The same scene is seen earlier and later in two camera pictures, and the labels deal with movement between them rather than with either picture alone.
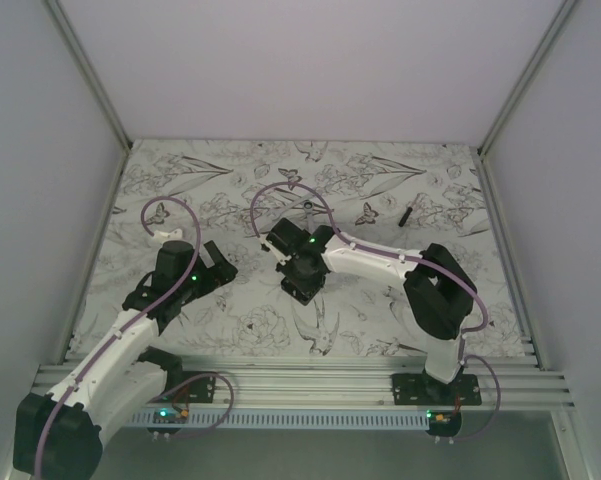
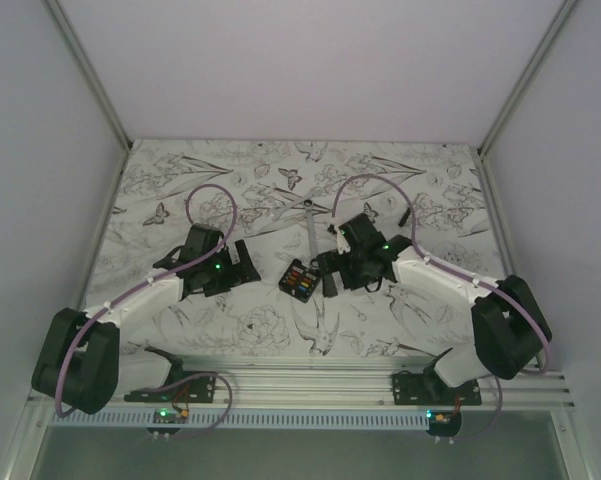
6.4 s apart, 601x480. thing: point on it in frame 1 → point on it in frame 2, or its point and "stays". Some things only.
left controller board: x=170 y=416 stays
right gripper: x=285 y=270 → x=331 y=262
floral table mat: x=399 y=198 stays
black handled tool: x=407 y=212 stays
